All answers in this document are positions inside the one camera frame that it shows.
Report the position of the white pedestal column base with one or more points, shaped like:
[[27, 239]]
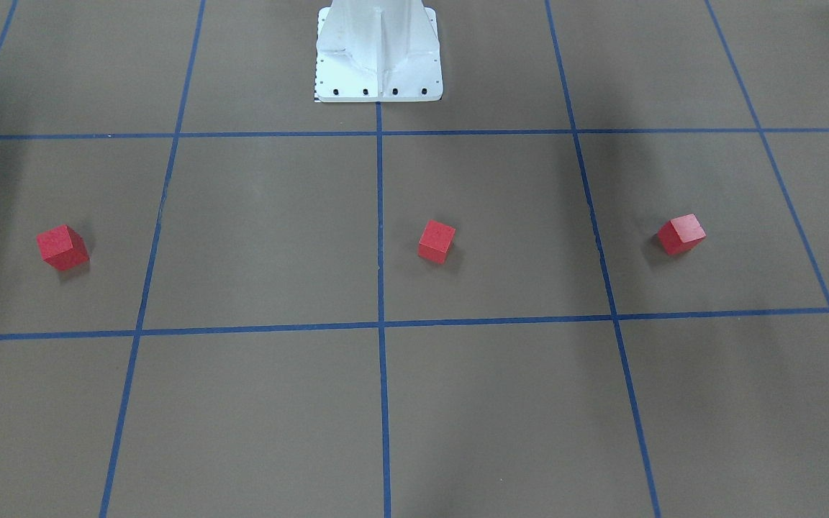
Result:
[[378, 51]]

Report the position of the red cube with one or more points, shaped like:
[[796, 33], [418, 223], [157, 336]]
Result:
[[436, 241], [62, 248], [681, 234]]

